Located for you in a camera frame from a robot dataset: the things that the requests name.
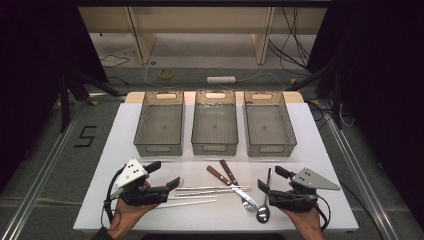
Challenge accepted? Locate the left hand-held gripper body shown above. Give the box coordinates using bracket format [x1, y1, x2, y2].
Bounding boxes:
[111, 158, 171, 208]

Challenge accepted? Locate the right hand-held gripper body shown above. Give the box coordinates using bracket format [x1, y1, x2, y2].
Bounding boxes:
[268, 167, 342, 214]

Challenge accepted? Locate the silver metal spoon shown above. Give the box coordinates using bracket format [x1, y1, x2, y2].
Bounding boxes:
[255, 167, 273, 224]

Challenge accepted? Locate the wooden-handled fork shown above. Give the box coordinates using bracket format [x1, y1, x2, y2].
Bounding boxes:
[219, 159, 258, 214]

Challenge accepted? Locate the translucent grey plastic bin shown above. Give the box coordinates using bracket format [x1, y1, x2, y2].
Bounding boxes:
[243, 90, 298, 158]
[133, 90, 185, 158]
[190, 89, 240, 156]

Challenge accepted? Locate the person's right hand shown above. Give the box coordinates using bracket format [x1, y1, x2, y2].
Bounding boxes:
[280, 202, 325, 233]

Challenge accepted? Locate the person's left hand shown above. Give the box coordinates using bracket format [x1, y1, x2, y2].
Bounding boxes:
[107, 197, 159, 240]

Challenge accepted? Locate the black metal stand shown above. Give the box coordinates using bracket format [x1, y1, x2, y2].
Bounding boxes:
[286, 63, 344, 129]
[58, 68, 124, 133]

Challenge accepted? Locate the yellow tape roll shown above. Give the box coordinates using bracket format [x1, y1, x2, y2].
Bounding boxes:
[158, 67, 175, 80]

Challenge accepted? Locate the white power strip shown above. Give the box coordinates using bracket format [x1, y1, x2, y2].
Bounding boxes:
[206, 75, 237, 84]

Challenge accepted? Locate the black curtain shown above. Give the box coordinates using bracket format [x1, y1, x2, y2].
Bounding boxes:
[0, 0, 108, 191]
[306, 0, 424, 221]

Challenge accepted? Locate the light wooden desk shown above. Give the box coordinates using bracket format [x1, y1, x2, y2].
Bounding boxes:
[78, 6, 328, 66]

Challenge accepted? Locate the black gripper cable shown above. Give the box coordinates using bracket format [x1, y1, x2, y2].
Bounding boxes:
[313, 196, 332, 232]
[100, 166, 126, 228]

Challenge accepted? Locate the wooden-handled knife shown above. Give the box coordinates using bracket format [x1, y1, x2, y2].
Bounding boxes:
[205, 165, 259, 208]

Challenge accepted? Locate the aluminium floor rail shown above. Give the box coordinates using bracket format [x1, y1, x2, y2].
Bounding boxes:
[323, 103, 401, 240]
[0, 99, 88, 240]

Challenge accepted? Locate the beige floor cable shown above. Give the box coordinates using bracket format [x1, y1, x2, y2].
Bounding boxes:
[0, 195, 84, 206]

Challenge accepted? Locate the white power cable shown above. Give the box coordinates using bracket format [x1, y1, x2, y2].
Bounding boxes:
[234, 72, 288, 91]

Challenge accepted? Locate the thin black floor cable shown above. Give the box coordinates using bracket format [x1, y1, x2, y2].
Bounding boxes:
[99, 54, 130, 69]

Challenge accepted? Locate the black cable bundle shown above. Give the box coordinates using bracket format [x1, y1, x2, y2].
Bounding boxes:
[268, 7, 313, 73]

